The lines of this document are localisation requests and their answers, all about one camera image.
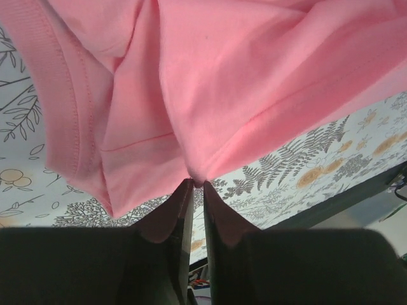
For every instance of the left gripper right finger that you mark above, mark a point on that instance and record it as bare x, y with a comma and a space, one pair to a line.
286, 267

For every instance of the pink t shirt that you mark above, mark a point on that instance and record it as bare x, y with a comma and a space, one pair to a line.
138, 95

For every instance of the floral tablecloth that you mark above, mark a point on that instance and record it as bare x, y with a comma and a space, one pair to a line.
301, 174

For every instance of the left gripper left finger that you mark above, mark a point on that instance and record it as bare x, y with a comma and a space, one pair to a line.
145, 263

